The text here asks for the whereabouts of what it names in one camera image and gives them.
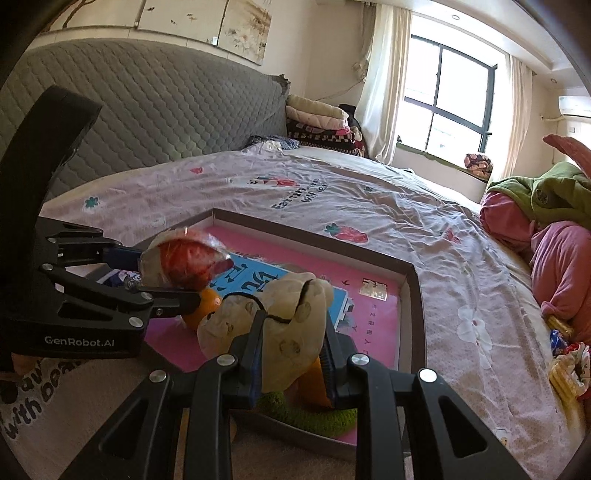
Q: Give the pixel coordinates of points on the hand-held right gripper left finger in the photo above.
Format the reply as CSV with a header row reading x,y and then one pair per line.
x,y
247,364

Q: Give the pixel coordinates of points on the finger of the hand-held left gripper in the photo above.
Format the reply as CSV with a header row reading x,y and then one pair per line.
x,y
122,258
115,300

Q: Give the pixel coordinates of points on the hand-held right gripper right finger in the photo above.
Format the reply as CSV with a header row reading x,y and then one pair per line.
x,y
328,369

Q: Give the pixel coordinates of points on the orange fruit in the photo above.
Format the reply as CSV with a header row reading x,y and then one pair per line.
x,y
314,383
203,309

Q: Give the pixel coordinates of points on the red snack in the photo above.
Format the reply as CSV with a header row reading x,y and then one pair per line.
x,y
184,263

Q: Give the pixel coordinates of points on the brown cardboard box tray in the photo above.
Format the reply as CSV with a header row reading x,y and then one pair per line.
x,y
415,314

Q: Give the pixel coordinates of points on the blue snack packet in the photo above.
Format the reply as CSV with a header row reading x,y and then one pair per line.
x,y
117,278

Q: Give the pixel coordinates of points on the pink book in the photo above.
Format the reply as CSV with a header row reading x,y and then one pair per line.
x,y
369,323

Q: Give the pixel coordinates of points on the grey quilted headboard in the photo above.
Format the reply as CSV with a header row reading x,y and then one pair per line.
x,y
161,106

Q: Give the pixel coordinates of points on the printed pink bedsheet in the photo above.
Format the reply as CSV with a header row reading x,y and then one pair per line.
x,y
415,221

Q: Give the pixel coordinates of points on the blue patterned cloth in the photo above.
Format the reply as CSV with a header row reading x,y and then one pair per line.
x,y
272,142

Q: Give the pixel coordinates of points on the small blue packet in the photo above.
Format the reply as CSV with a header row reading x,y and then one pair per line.
x,y
557,342

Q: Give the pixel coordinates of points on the folded checkered blanket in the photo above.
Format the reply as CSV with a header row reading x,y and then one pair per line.
x,y
323,138

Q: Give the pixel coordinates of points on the yellow snack packet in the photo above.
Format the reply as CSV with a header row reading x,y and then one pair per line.
x,y
559,325

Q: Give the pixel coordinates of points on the folded pink blanket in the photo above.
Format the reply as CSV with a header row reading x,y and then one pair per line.
x,y
318,122

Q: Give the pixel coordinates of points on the colourful snack bag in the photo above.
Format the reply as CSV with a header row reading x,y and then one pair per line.
x,y
572,374

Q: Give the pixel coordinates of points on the folded cream blanket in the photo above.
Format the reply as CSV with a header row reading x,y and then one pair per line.
x,y
314,107

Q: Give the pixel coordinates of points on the patterned bag on windowsill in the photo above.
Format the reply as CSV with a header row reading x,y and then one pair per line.
x,y
478,165

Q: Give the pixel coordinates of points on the black clothing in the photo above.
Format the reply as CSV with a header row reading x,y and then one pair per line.
x,y
353,117

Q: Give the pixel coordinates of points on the pink quilt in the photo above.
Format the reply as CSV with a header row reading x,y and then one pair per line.
x,y
563,267

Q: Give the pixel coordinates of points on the green blanket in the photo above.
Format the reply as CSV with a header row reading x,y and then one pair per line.
x,y
554,194

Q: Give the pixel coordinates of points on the wide cream curtain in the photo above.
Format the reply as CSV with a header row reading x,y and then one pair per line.
x,y
383,83

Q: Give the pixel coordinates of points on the black-framed window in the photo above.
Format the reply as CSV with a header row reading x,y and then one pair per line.
x,y
461,92

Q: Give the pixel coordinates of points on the narrow cream curtain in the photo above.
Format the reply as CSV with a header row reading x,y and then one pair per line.
x,y
518,120

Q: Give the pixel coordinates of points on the white air conditioner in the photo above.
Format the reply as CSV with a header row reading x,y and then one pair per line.
x,y
575,106

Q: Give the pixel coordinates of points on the floral wall painting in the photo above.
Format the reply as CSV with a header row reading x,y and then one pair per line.
x,y
207,27

